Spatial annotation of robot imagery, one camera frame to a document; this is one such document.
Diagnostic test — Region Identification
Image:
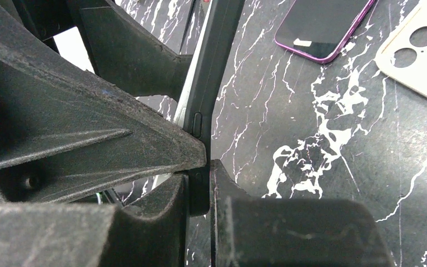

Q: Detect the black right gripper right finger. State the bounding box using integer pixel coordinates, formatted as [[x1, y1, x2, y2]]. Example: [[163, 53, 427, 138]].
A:
[[210, 160, 394, 266]]

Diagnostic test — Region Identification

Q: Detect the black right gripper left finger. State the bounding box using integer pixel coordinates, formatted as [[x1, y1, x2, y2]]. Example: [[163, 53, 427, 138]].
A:
[[0, 174, 188, 266]]

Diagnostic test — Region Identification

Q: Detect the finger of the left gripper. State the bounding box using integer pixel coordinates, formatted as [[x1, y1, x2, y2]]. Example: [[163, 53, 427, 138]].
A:
[[67, 1, 193, 101], [0, 0, 207, 204]]

